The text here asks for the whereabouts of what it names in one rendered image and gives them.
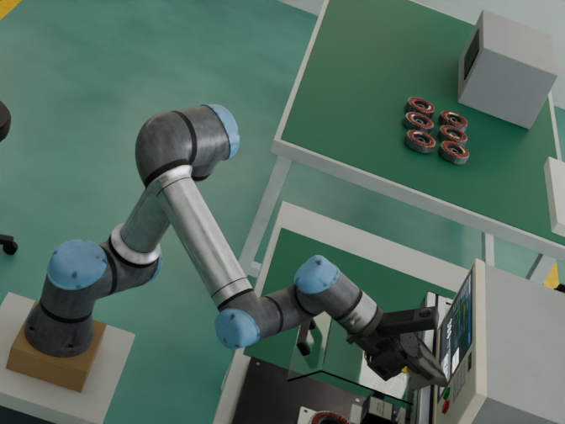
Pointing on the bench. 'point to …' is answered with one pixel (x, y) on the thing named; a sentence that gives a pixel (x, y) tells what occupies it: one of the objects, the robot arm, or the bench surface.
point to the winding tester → (508, 354)
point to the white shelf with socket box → (556, 198)
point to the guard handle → (304, 336)
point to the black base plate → (286, 396)
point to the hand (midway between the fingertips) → (445, 378)
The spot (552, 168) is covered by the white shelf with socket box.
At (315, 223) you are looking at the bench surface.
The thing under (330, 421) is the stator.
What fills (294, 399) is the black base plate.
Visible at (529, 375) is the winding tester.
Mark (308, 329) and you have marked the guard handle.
